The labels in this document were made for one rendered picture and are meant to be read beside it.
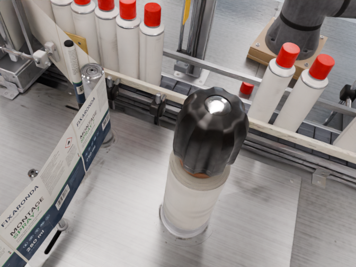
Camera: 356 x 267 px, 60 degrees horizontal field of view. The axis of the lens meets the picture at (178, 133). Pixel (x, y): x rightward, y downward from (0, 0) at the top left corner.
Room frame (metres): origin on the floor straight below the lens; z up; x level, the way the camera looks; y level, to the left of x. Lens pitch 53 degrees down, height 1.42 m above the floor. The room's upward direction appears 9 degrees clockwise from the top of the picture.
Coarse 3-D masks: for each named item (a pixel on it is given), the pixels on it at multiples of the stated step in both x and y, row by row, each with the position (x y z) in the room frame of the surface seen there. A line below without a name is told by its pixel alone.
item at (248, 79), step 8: (168, 56) 0.57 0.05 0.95; (176, 56) 0.56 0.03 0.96; (184, 56) 0.56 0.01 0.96; (192, 64) 0.55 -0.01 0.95; (200, 64) 0.55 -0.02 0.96; (208, 64) 0.55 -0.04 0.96; (216, 72) 0.54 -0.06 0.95; (224, 72) 0.54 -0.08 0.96; (232, 72) 0.54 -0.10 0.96; (240, 72) 0.54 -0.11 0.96; (240, 80) 0.53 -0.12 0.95; (248, 80) 0.52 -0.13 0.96; (256, 80) 0.52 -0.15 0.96; (288, 88) 0.51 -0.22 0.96; (320, 104) 0.49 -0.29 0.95; (328, 104) 0.48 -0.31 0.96; (336, 104) 0.49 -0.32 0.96; (344, 112) 0.48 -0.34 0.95; (352, 112) 0.47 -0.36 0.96
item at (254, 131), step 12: (120, 84) 0.52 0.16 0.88; (168, 84) 0.55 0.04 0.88; (180, 84) 0.55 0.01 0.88; (180, 108) 0.48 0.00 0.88; (252, 132) 0.44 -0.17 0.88; (264, 132) 0.45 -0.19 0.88; (300, 132) 0.46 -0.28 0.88; (312, 132) 0.47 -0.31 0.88; (324, 132) 0.48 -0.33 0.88; (288, 144) 0.42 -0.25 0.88; (324, 156) 0.41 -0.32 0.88
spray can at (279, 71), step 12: (288, 48) 0.48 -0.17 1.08; (276, 60) 0.48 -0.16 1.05; (288, 60) 0.47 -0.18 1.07; (276, 72) 0.46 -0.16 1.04; (288, 72) 0.46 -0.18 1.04; (264, 84) 0.47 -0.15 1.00; (276, 84) 0.46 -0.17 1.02; (264, 96) 0.46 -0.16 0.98; (276, 96) 0.46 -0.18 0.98; (252, 108) 0.47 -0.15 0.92; (264, 108) 0.46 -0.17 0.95; (264, 120) 0.46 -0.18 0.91
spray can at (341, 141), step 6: (354, 120) 0.44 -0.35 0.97; (348, 126) 0.44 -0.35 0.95; (354, 126) 0.43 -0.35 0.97; (342, 132) 0.44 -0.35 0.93; (348, 132) 0.43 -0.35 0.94; (354, 132) 0.42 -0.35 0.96; (336, 138) 0.45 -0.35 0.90; (342, 138) 0.43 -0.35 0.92; (348, 138) 0.42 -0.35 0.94; (354, 138) 0.42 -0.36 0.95; (336, 144) 0.43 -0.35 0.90; (342, 144) 0.42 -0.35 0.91; (348, 144) 0.42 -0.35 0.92; (354, 144) 0.41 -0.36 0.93; (354, 150) 0.41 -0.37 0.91
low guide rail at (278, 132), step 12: (108, 72) 0.52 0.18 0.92; (132, 84) 0.50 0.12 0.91; (144, 84) 0.50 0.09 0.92; (168, 96) 0.48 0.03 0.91; (180, 96) 0.48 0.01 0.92; (252, 120) 0.45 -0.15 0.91; (276, 132) 0.43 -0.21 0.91; (288, 132) 0.43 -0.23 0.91; (300, 144) 0.42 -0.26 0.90; (312, 144) 0.41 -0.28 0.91; (324, 144) 0.41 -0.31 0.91; (336, 156) 0.40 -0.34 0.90; (348, 156) 0.40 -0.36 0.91
